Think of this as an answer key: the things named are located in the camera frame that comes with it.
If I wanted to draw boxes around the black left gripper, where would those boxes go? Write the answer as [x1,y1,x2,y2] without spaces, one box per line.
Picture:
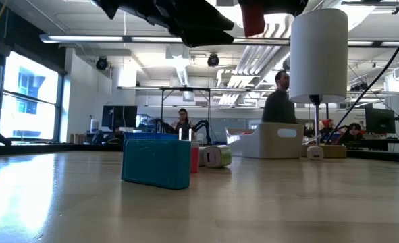
[94,0,236,48]

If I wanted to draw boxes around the red multi-port USB charger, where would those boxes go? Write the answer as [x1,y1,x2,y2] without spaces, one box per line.
[241,3,266,37]

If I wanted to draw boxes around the green white USB charger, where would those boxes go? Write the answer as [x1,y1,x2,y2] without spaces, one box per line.
[204,144,233,169]

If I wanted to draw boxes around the ceiling light strip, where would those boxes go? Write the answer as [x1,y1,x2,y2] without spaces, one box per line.
[40,33,124,43]
[131,36,183,43]

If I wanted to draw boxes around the white shade table lamp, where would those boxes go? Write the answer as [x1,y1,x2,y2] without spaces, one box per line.
[288,8,349,159]

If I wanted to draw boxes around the person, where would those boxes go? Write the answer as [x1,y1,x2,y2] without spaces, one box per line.
[261,70,298,124]
[340,123,364,144]
[174,107,195,139]

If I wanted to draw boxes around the blue plastic bin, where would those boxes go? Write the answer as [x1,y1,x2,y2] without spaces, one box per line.
[123,132,179,141]

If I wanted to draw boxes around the black computer monitor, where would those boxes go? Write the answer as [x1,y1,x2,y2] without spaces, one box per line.
[365,107,396,134]
[101,105,138,132]

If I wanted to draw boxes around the white plastic basket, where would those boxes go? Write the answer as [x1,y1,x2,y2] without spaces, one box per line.
[225,122,304,159]

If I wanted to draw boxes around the teal rectangular case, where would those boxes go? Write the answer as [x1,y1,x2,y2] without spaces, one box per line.
[121,139,192,190]

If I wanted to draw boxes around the small white charger cube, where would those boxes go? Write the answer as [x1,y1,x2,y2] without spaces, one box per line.
[307,145,324,161]

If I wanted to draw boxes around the brown cardboard boxes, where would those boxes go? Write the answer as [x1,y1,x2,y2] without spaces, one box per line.
[69,133,87,144]

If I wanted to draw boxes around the large window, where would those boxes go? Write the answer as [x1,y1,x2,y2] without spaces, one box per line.
[0,50,65,142]

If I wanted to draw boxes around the black metal frame stand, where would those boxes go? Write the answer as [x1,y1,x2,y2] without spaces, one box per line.
[160,86,212,142]

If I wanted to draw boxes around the black cable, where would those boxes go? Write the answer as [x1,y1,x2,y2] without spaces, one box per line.
[325,18,399,145]

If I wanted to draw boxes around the red white-faced wall charger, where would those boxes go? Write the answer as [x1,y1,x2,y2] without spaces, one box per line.
[178,127,200,173]

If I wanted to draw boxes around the black aluminium table frame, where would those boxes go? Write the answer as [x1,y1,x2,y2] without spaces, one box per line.
[0,141,399,165]

